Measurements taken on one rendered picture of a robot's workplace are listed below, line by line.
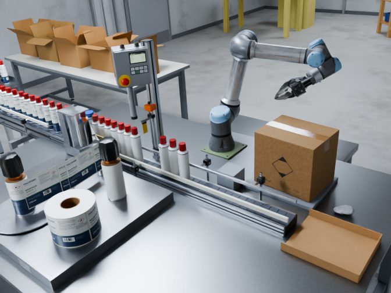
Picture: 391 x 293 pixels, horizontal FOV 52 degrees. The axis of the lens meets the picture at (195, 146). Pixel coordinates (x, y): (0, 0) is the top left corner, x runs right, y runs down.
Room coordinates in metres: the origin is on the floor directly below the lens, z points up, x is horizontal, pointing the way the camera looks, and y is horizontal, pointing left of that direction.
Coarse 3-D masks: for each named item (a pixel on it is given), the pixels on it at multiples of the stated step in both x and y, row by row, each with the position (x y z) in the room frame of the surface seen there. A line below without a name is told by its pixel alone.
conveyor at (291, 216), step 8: (144, 160) 1.89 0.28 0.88; (144, 168) 1.81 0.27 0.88; (160, 168) 1.80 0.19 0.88; (160, 176) 1.73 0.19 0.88; (184, 184) 1.63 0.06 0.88; (208, 184) 1.62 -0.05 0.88; (208, 192) 1.55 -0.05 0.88; (224, 192) 1.54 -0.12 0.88; (232, 192) 1.54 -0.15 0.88; (224, 200) 1.48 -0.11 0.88; (248, 200) 1.47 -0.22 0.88; (248, 208) 1.41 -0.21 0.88; (264, 208) 1.40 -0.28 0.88; (272, 208) 1.40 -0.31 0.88; (264, 216) 1.35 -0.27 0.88; (288, 216) 1.34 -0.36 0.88; (288, 224) 1.29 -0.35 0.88
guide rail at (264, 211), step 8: (128, 160) 1.87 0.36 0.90; (136, 160) 1.84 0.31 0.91; (152, 168) 1.76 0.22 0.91; (168, 176) 1.69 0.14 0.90; (176, 176) 1.66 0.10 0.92; (192, 184) 1.59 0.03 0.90; (200, 184) 1.57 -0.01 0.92; (216, 192) 1.50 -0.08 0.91; (232, 200) 1.45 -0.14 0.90; (240, 200) 1.43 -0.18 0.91; (256, 208) 1.37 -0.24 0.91; (272, 216) 1.32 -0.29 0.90; (280, 216) 1.30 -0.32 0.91
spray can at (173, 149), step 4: (172, 140) 1.71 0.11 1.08; (172, 144) 1.70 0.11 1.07; (168, 148) 1.71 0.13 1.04; (172, 148) 1.70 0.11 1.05; (176, 148) 1.70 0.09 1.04; (172, 152) 1.69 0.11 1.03; (176, 152) 1.69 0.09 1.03; (172, 156) 1.69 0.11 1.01; (176, 156) 1.69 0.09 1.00; (172, 160) 1.69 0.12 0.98; (176, 160) 1.69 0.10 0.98; (172, 164) 1.69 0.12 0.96; (176, 164) 1.69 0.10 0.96; (172, 168) 1.69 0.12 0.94; (176, 168) 1.69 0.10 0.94; (172, 172) 1.69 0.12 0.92; (176, 172) 1.69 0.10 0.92
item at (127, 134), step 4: (128, 124) 1.92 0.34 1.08; (128, 128) 1.90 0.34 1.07; (128, 132) 1.90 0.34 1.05; (124, 136) 1.91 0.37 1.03; (128, 136) 1.89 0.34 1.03; (128, 140) 1.89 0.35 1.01; (128, 144) 1.89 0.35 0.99; (128, 148) 1.89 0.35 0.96; (128, 152) 1.90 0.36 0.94; (132, 152) 1.89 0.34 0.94; (128, 156) 1.90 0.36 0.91; (132, 156) 1.89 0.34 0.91
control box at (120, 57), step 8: (112, 48) 1.96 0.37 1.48; (128, 48) 1.94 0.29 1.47; (136, 48) 1.94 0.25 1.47; (144, 48) 1.95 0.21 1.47; (112, 56) 1.97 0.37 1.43; (120, 56) 1.92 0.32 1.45; (128, 56) 1.93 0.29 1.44; (120, 64) 1.91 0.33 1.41; (128, 64) 1.92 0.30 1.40; (136, 64) 1.93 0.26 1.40; (144, 64) 1.94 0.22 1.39; (120, 72) 1.91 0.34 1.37; (128, 72) 1.92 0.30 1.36; (120, 80) 1.91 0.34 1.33; (136, 80) 1.93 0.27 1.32; (144, 80) 1.94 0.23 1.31
